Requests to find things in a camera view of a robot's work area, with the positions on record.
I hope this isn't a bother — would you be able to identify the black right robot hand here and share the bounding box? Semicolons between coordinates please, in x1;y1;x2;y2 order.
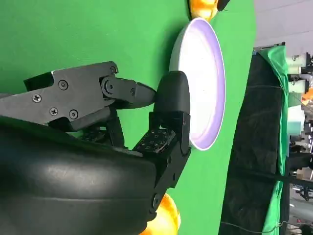
0;61;192;235

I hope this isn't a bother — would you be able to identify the green table cloth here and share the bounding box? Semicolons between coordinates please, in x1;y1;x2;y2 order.
0;0;257;235

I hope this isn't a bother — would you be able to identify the orange and white bread roll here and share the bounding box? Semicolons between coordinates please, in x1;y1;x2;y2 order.
187;0;220;22
138;192;181;235

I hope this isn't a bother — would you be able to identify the green hanging backdrop cloth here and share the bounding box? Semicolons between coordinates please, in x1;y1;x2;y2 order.
253;45;291;235

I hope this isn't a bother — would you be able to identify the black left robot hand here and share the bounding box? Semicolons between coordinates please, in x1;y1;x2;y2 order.
217;0;232;12

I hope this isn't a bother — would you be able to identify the lilac plate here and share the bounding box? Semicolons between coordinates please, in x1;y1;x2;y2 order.
169;17;226;151

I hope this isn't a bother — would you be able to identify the black backdrop curtain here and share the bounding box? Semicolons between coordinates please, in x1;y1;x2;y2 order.
218;51;290;235

